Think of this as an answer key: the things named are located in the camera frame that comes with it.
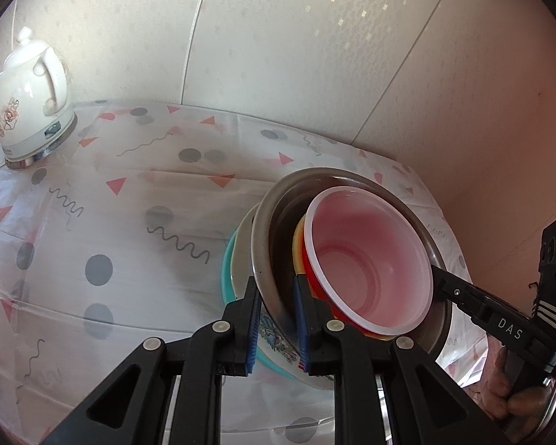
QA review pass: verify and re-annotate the yellow plastic cup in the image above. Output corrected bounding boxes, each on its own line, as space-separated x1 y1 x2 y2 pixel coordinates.
292 213 399 342

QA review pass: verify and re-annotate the silver kettle base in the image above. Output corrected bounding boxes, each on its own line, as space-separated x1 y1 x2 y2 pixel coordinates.
2 111 78 171

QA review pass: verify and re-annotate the white ceramic electric kettle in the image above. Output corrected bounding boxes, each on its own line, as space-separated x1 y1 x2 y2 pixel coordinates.
0 27 71 149

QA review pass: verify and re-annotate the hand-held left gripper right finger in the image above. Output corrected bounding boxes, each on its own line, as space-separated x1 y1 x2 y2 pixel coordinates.
294 274 510 445

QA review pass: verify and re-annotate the white patterned tablecloth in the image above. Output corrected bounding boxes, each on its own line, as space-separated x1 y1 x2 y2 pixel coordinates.
0 99 487 445

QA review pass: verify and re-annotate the person's right hand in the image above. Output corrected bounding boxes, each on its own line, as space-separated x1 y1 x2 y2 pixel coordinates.
484 347 556 422

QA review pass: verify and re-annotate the red plastic cup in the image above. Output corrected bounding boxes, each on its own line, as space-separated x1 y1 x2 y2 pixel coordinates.
303 187 434 340

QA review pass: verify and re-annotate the stainless steel bowl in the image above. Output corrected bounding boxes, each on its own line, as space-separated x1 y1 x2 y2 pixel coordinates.
251 167 452 357

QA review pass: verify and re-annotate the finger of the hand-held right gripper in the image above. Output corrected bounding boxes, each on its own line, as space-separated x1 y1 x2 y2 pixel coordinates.
430 263 556 374

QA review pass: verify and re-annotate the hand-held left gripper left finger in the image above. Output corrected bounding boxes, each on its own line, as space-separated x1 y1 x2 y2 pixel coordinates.
42 276 262 445

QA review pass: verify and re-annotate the white printed enamel bowl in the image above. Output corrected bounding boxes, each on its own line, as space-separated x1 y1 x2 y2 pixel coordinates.
232 204 334 392

